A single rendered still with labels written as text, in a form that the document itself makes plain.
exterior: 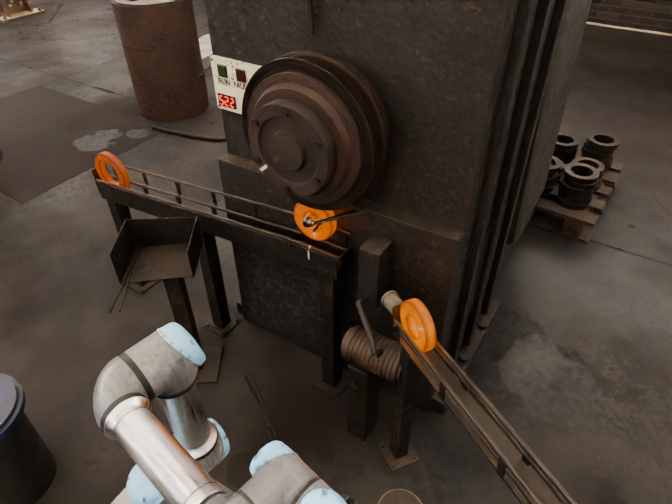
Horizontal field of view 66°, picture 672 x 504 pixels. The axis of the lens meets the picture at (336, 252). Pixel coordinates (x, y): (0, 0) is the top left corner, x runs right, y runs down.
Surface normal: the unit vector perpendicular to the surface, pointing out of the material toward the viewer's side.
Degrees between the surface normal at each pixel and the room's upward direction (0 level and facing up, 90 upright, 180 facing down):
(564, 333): 0
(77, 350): 0
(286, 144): 90
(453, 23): 90
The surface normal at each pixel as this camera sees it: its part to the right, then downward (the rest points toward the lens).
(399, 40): -0.54, 0.54
